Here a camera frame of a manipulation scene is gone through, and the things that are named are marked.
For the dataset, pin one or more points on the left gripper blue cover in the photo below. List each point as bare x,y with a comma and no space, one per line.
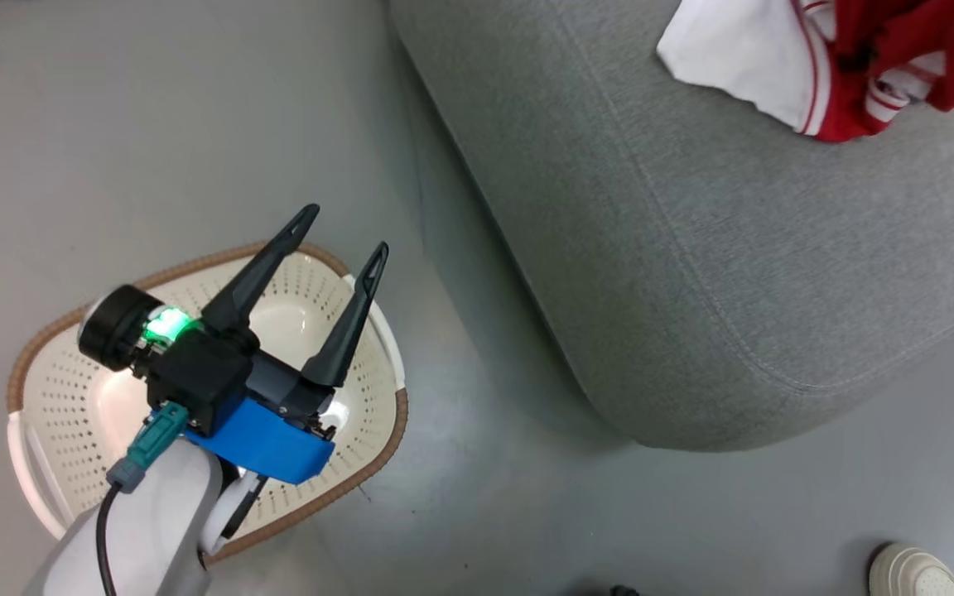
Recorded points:
266,439

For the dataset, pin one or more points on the red and white jersey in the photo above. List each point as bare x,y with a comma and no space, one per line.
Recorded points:
750,58

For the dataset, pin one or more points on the plain red garment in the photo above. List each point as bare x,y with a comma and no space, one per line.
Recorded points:
941,41

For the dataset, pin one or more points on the beige perforated laundry basket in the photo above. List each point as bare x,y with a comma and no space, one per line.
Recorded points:
71,406

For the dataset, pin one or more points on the grey fabric sofa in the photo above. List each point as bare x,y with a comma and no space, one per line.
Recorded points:
692,248

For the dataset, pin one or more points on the white shoe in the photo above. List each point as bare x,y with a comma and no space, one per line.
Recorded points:
912,573

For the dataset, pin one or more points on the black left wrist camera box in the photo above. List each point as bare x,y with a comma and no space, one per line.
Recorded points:
199,381

